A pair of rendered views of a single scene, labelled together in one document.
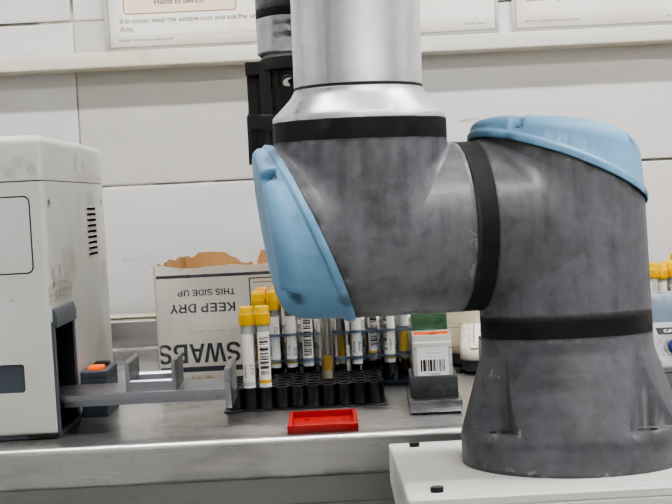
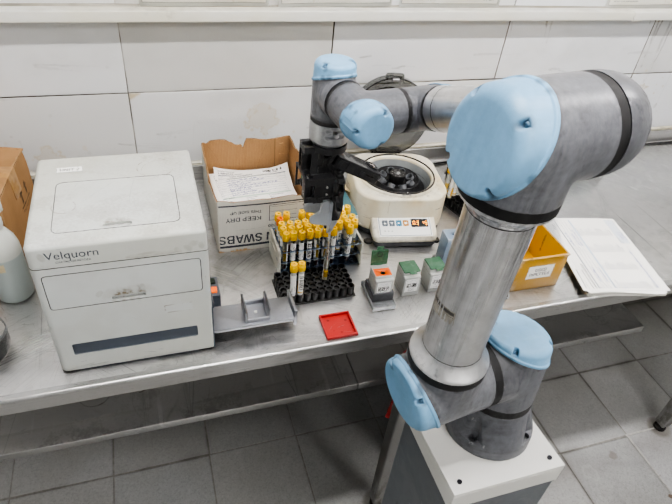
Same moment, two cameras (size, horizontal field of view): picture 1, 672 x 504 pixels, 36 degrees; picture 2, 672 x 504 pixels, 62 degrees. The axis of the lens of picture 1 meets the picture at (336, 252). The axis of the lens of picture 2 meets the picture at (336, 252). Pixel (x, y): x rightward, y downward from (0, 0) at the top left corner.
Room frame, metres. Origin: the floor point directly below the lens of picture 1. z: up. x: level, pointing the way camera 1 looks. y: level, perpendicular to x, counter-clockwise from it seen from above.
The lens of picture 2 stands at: (0.25, 0.35, 1.76)
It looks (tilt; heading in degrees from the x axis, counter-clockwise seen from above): 39 degrees down; 339
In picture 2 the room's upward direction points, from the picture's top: 7 degrees clockwise
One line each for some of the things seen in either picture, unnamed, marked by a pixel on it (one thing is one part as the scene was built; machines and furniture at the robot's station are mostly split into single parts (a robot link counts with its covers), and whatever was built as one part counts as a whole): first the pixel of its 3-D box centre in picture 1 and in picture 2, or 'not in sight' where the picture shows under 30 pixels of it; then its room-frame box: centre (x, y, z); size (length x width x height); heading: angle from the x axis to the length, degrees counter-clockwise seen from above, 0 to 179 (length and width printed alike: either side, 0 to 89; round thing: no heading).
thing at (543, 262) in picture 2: not in sight; (524, 255); (1.11, -0.48, 0.93); 0.13 x 0.13 x 0.10; 0
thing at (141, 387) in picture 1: (133, 381); (244, 311); (1.06, 0.21, 0.92); 0.21 x 0.07 x 0.05; 90
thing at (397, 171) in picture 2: not in sight; (395, 182); (1.41, -0.25, 0.97); 0.15 x 0.15 x 0.07
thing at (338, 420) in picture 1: (323, 420); (338, 325); (1.02, 0.02, 0.88); 0.07 x 0.07 x 0.01; 0
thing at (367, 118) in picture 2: not in sight; (368, 114); (1.05, 0.01, 1.35); 0.11 x 0.11 x 0.08; 8
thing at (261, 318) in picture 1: (303, 351); (315, 269); (1.15, 0.04, 0.93); 0.17 x 0.09 x 0.11; 91
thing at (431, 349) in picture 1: (431, 362); (380, 282); (1.09, -0.10, 0.92); 0.05 x 0.04 x 0.06; 178
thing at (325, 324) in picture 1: (326, 351); (325, 268); (1.15, 0.02, 0.93); 0.01 x 0.01 x 0.10
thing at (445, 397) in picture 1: (433, 388); (378, 291); (1.09, -0.10, 0.89); 0.09 x 0.05 x 0.04; 178
